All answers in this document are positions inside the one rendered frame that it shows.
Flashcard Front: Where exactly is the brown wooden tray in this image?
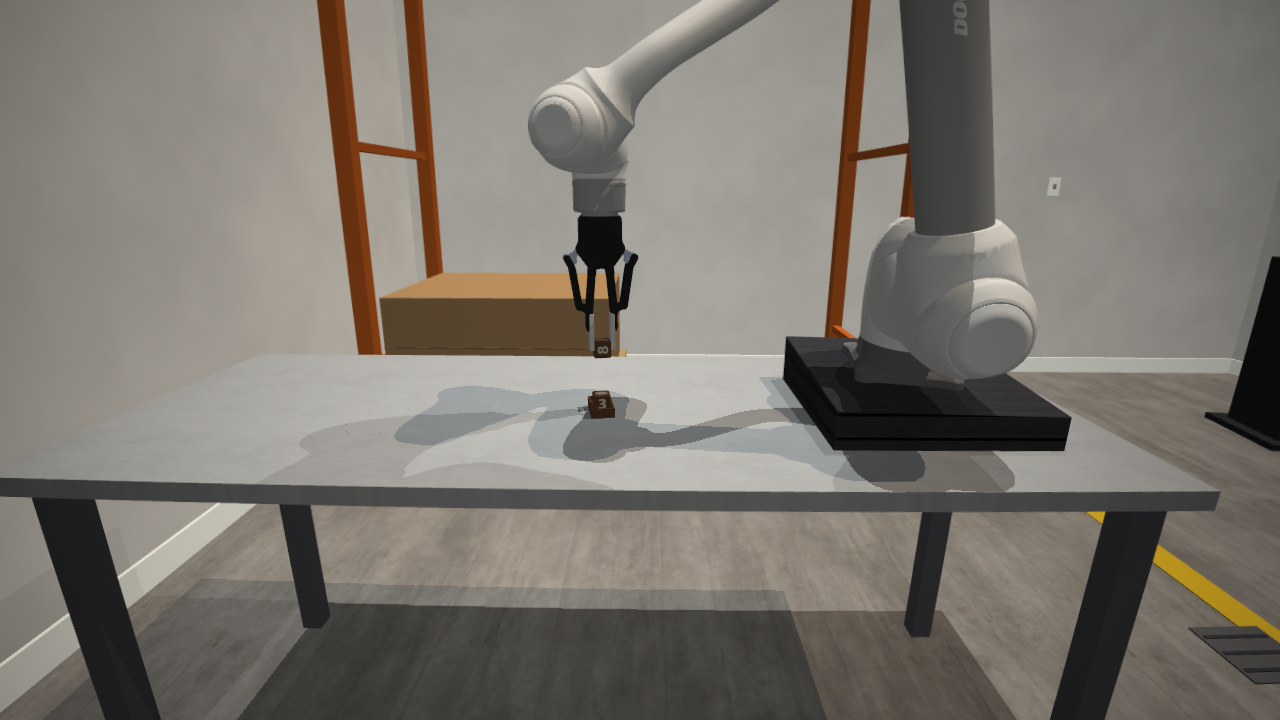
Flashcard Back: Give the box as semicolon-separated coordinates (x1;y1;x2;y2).
588;396;614;419

